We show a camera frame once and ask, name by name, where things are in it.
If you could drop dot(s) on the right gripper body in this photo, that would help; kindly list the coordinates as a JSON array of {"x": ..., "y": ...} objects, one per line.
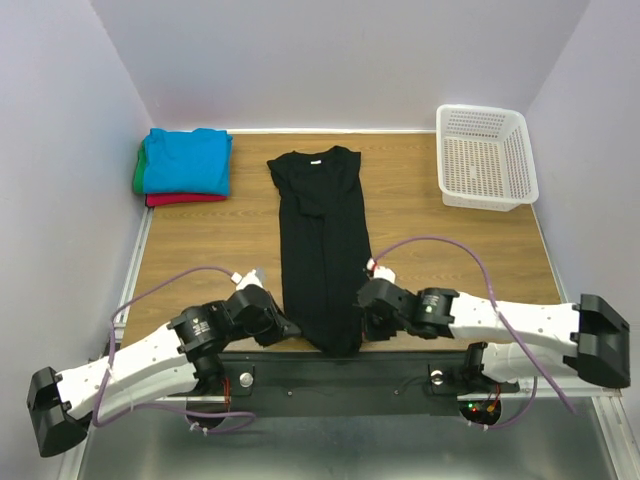
[{"x": 373, "y": 317}]

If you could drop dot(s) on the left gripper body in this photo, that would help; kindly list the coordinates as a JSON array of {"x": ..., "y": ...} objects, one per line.
[{"x": 268, "y": 329}]

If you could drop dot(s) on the black t shirt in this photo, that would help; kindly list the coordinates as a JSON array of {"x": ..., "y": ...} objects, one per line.
[{"x": 324, "y": 245}]

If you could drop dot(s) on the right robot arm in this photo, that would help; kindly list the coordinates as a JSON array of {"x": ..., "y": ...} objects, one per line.
[{"x": 507, "y": 341}]

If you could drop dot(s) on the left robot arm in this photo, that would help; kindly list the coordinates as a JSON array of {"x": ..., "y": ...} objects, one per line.
[{"x": 180, "y": 356}]

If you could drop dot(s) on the red folded t shirt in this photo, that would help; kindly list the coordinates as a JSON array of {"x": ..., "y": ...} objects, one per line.
[{"x": 164, "y": 199}]

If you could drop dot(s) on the blue folded t shirt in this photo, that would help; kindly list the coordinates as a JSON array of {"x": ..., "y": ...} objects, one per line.
[{"x": 195, "y": 161}]

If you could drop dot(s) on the green folded t shirt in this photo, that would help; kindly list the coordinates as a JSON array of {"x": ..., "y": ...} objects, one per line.
[{"x": 138, "y": 179}]

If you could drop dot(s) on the white plastic basket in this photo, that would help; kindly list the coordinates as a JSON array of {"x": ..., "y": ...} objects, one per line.
[{"x": 484, "y": 158}]

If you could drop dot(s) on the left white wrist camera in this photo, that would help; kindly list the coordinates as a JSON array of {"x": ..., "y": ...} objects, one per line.
[{"x": 255, "y": 277}]

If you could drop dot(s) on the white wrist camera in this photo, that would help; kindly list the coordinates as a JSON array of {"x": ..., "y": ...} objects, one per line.
[
  {"x": 255, "y": 277},
  {"x": 375, "y": 270}
]

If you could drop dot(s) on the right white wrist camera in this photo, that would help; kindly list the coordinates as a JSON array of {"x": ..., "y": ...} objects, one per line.
[{"x": 375, "y": 270}]

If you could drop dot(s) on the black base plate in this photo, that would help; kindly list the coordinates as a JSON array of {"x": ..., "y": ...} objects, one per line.
[{"x": 306, "y": 384}]

